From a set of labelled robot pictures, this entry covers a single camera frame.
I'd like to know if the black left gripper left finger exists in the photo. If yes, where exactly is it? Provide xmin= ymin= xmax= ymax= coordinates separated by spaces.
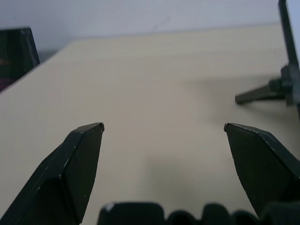
xmin=0 ymin=122 xmax=105 ymax=225

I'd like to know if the black whiteboard stand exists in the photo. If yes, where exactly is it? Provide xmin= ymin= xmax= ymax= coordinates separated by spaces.
xmin=235 ymin=0 xmax=300 ymax=106

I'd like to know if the black box with dark print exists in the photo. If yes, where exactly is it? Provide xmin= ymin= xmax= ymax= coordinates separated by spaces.
xmin=0 ymin=27 xmax=40 ymax=92

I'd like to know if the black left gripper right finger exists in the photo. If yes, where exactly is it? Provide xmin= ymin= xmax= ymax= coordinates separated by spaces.
xmin=224 ymin=122 xmax=300 ymax=219

